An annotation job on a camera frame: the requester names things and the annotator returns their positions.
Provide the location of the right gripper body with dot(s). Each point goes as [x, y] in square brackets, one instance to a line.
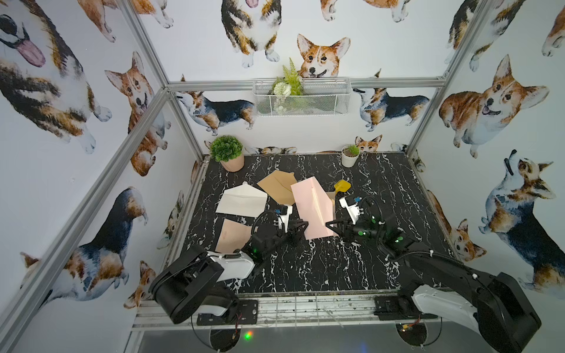
[364, 230]

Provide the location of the brown kraft envelope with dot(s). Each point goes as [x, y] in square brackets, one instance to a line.
[278, 186]

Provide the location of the small plant white pot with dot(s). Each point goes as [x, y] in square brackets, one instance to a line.
[349, 156]

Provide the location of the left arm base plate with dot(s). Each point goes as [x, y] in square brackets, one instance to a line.
[245, 312]

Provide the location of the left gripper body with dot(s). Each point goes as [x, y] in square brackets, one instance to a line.
[288, 229]

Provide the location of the white wire wall basket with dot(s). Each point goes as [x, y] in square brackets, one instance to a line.
[317, 97]

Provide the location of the green plant pink pot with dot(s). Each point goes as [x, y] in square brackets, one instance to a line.
[228, 151]

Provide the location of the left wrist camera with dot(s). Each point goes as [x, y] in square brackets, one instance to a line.
[283, 215]

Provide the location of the white envelope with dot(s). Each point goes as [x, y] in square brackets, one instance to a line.
[243, 200]

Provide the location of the cream letter paper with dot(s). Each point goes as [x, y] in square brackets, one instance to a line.
[331, 196]

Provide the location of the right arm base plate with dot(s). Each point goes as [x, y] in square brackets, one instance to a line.
[393, 307]

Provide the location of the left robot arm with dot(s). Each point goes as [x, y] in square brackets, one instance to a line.
[192, 285]

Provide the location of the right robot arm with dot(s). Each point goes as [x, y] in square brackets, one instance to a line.
[492, 305]

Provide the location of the fern and white flower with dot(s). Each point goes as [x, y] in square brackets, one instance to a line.
[287, 86]

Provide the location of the yellow toy shovel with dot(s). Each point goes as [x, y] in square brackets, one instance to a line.
[342, 186]

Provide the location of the pink envelope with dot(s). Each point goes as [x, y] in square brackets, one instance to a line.
[314, 207]

